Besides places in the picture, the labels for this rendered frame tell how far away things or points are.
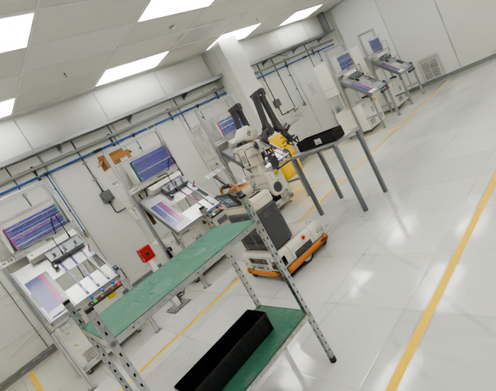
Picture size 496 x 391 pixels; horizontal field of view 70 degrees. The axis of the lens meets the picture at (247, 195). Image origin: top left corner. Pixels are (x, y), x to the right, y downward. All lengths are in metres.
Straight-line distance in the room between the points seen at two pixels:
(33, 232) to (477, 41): 9.36
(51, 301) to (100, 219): 2.26
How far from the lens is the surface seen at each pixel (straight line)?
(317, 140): 3.99
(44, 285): 3.88
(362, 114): 7.80
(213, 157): 5.32
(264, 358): 1.95
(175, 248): 4.34
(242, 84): 7.16
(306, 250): 3.38
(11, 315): 5.60
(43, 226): 4.09
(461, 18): 10.09
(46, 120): 5.97
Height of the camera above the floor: 1.41
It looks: 10 degrees down
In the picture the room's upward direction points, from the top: 29 degrees counter-clockwise
